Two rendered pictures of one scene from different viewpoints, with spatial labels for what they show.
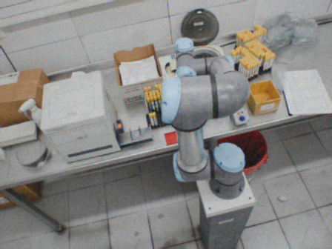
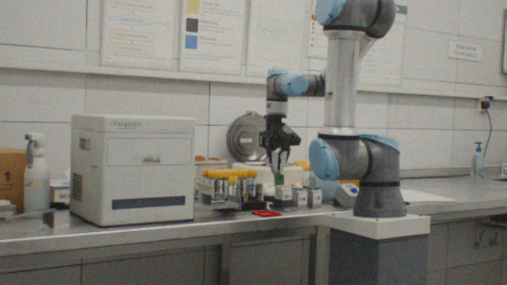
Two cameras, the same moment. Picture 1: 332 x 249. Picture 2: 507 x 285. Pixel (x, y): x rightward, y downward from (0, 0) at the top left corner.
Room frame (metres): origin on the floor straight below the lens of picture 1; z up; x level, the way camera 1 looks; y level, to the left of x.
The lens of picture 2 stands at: (-0.84, 0.99, 1.20)
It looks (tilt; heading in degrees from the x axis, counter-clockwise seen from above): 3 degrees down; 330
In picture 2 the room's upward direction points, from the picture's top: 2 degrees clockwise
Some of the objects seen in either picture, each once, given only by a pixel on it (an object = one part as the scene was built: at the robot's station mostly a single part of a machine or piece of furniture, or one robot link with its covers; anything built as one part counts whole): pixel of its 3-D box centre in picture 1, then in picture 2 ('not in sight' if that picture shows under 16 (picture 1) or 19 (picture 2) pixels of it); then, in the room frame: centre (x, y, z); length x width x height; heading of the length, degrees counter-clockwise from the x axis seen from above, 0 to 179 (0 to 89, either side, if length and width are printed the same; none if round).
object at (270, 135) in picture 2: not in sight; (274, 131); (0.92, -0.13, 1.13); 0.09 x 0.08 x 0.12; 1
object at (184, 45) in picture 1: (184, 52); (277, 85); (0.91, -0.13, 1.29); 0.09 x 0.08 x 0.11; 172
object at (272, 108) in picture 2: not in sight; (276, 108); (0.92, -0.13, 1.21); 0.08 x 0.08 x 0.05
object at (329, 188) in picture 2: not in sight; (323, 188); (0.94, -0.36, 0.92); 0.10 x 0.07 x 0.10; 89
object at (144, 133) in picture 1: (131, 135); (207, 202); (0.81, 0.18, 0.92); 0.21 x 0.07 x 0.05; 94
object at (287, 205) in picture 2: not in sight; (283, 203); (0.86, -0.13, 0.89); 0.09 x 0.05 x 0.04; 1
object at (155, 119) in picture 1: (161, 113); (239, 191); (0.91, 0.01, 0.93); 0.17 x 0.09 x 0.11; 94
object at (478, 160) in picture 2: not in sight; (477, 159); (1.44, -1.80, 0.97); 0.08 x 0.07 x 0.20; 97
